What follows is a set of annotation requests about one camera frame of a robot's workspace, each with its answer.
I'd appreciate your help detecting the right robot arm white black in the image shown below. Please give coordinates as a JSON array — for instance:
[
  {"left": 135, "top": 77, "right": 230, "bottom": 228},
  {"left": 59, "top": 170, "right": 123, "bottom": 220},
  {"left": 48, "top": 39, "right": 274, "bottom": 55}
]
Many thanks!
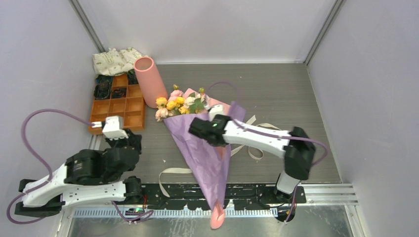
[{"left": 188, "top": 115, "right": 316, "bottom": 203}]

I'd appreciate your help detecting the pink cylindrical vase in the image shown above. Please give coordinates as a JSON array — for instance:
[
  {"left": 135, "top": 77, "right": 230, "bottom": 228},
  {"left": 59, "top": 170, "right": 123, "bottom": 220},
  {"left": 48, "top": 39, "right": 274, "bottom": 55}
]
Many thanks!
[{"left": 133, "top": 56, "right": 168, "bottom": 109}]

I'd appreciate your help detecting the black cable bundle in tray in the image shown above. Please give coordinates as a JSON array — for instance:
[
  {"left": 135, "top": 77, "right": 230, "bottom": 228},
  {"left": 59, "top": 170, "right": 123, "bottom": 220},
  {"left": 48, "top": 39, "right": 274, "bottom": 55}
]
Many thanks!
[{"left": 94, "top": 81, "right": 112, "bottom": 100}]

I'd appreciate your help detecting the small green-lit circuit board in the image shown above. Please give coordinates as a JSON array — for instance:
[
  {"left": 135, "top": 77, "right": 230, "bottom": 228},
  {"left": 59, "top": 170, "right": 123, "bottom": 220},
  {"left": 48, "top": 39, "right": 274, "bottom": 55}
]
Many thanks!
[{"left": 125, "top": 207, "right": 145, "bottom": 216}]

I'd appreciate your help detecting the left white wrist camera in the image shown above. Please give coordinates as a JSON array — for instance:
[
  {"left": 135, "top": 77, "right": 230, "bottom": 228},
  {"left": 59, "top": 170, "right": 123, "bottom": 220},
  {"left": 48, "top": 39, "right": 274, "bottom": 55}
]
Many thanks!
[{"left": 90, "top": 116, "right": 128, "bottom": 140}]

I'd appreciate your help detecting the artificial flower bunch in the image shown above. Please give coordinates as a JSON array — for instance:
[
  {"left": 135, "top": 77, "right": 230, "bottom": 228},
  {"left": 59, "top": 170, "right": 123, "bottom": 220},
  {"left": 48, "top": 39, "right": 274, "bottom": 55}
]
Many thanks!
[{"left": 155, "top": 84, "right": 209, "bottom": 121}]

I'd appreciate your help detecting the dark green cloth item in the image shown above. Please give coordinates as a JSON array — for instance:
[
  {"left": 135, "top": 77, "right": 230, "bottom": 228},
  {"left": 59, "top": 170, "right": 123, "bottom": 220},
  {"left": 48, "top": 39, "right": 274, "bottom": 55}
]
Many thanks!
[{"left": 95, "top": 75, "right": 113, "bottom": 84}]

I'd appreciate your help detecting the dark bundle at tray top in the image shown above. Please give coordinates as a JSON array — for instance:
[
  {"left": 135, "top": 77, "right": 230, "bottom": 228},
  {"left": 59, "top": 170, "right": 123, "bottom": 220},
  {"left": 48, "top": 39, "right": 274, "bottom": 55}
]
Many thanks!
[{"left": 126, "top": 69, "right": 138, "bottom": 85}]

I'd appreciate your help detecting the orange compartment tray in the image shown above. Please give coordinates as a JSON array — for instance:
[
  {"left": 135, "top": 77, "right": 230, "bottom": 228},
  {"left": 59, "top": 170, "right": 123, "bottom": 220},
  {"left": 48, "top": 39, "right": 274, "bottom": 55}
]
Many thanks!
[{"left": 89, "top": 74, "right": 146, "bottom": 131}]

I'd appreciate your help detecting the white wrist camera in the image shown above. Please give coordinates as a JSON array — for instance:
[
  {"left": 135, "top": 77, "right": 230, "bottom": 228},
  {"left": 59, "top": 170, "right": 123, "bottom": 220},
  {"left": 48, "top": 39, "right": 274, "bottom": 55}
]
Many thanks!
[
  {"left": 208, "top": 104, "right": 225, "bottom": 121},
  {"left": 90, "top": 116, "right": 128, "bottom": 140}
]

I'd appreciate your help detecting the purple and pink wrapping paper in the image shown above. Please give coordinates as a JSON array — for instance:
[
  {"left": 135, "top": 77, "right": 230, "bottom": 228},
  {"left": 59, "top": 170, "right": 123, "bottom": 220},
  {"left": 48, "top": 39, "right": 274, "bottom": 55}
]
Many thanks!
[{"left": 163, "top": 97, "right": 246, "bottom": 229}]

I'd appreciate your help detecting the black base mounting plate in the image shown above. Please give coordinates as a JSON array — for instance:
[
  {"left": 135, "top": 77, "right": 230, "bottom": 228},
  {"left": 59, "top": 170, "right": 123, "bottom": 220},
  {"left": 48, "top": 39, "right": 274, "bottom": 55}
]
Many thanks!
[{"left": 113, "top": 183, "right": 307, "bottom": 212}]

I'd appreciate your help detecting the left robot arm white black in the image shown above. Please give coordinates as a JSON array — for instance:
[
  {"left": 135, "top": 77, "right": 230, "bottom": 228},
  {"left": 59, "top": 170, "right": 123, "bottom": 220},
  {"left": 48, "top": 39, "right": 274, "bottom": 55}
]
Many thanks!
[{"left": 14, "top": 129, "right": 144, "bottom": 218}]

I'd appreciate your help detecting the cream printed ribbon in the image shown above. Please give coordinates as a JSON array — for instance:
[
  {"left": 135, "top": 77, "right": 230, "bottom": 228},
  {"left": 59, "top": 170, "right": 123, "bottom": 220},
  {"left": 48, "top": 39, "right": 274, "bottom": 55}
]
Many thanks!
[{"left": 158, "top": 115, "right": 282, "bottom": 198}]

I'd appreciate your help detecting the cream patterned cloth bag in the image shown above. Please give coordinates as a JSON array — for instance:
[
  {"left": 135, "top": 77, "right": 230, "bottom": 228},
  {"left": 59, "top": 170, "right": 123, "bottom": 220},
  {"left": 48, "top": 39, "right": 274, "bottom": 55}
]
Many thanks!
[{"left": 92, "top": 47, "right": 145, "bottom": 77}]

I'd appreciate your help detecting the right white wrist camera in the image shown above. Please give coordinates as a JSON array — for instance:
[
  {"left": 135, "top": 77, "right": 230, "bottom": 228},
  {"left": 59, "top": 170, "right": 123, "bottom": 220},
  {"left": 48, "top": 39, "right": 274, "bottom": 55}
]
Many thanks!
[{"left": 208, "top": 104, "right": 225, "bottom": 121}]

